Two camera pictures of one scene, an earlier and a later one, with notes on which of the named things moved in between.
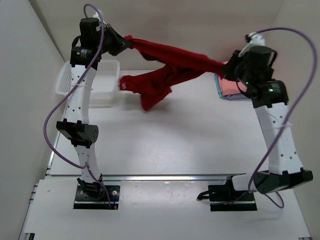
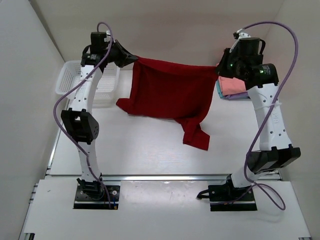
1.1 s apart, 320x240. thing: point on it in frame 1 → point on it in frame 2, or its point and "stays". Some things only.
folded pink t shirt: [230, 87] stays
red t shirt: [152, 87] → [173, 91]
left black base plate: [110, 200] stays
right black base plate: [222, 198] stays
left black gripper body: [112, 40] → [118, 53]
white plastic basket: [105, 92] stays
